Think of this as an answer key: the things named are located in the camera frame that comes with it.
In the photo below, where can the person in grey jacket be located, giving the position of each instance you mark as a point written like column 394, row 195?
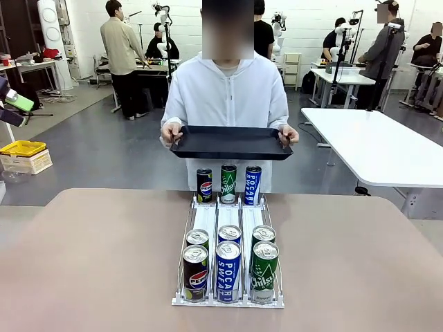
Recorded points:
column 377, row 52

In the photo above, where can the person's right forearm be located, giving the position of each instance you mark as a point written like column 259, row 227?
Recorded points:
column 171, row 115

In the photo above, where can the large white table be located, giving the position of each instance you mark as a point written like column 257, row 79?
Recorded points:
column 380, row 148

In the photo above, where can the man in beige jacket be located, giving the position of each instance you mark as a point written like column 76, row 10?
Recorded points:
column 121, row 45

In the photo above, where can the small white desk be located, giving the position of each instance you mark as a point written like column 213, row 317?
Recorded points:
column 34, row 64

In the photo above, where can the person in black top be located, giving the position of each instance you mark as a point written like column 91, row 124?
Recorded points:
column 328, row 41

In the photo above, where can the person in white hoodie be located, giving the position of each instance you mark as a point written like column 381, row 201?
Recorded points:
column 225, row 97

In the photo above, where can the seated person in black cap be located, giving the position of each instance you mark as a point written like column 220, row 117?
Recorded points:
column 155, row 48

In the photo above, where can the person in black t-shirt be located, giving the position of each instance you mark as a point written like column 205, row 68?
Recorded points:
column 264, row 38

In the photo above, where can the black plastic tray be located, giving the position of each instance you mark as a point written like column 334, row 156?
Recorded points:
column 228, row 141

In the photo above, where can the seated person in dark clothes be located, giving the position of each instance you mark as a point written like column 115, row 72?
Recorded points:
column 425, row 45

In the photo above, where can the black workbench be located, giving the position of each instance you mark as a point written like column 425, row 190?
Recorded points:
column 155, row 69

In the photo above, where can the yellow plastic crate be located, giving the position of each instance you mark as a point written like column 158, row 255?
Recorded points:
column 22, row 148

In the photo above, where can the person's left hand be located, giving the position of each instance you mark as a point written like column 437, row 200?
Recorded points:
column 290, row 135

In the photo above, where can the red cloth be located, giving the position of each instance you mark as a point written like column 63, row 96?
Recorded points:
column 51, row 53

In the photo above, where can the white standing air conditioner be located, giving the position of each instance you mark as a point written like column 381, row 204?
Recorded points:
column 52, row 34

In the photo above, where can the blue Pocari Sweat can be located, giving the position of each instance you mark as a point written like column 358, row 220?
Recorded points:
column 228, row 273
column 253, row 185
column 230, row 233

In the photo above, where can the person's left forearm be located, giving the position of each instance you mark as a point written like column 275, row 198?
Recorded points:
column 281, row 115

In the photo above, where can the black tripod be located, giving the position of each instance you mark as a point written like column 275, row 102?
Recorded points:
column 38, row 113

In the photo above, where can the white workbench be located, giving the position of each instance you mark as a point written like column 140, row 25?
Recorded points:
column 342, row 77

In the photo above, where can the black camera stand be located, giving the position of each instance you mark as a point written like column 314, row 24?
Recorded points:
column 380, row 79

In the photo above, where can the white shelf cart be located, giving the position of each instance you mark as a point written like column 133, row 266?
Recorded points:
column 292, row 69

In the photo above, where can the black Pepsi can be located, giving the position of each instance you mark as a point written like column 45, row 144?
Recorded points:
column 195, row 273
column 197, row 237
column 204, row 186

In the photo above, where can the person's right hand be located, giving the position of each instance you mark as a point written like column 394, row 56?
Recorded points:
column 171, row 133

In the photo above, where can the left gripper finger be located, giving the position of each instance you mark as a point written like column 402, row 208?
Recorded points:
column 10, row 117
column 19, row 102

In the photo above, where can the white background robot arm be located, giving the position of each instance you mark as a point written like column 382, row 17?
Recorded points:
column 341, row 29
column 165, row 15
column 277, row 34

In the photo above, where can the white can dispenser rack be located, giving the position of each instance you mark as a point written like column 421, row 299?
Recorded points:
column 228, row 218

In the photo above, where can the white plastic crate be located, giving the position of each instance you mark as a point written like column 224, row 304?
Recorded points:
column 38, row 164

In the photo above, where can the green Chilsung cider can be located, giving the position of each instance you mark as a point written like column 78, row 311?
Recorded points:
column 264, row 273
column 263, row 233
column 228, row 183

